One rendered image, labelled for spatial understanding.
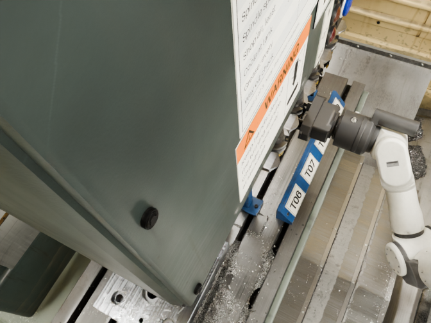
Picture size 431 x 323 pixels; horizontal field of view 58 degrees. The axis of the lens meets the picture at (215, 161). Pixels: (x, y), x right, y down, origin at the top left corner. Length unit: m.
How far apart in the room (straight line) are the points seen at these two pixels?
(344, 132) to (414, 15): 0.65
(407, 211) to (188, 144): 0.82
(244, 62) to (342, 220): 1.12
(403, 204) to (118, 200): 0.85
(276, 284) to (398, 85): 0.86
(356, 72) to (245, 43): 1.34
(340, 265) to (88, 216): 1.14
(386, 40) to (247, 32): 1.34
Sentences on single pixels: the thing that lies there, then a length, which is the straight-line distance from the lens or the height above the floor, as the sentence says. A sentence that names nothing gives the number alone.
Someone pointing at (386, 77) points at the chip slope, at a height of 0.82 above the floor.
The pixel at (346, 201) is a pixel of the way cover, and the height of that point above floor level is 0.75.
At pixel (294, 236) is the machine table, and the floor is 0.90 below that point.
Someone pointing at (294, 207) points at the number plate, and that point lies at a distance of 1.11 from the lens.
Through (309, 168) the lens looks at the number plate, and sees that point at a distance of 1.16.
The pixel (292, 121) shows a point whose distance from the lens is 0.91.
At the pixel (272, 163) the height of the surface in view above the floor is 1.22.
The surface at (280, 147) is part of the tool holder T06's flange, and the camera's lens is 0.86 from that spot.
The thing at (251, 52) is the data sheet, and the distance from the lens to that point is 0.25.
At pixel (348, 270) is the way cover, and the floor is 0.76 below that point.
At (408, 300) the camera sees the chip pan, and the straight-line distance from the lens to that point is 1.39.
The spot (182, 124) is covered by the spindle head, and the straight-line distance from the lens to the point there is 0.19.
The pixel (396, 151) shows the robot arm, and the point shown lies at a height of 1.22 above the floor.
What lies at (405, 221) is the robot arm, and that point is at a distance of 0.99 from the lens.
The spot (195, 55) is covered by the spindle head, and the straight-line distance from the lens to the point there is 0.18.
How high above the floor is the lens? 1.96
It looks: 61 degrees down
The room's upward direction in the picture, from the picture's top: 10 degrees counter-clockwise
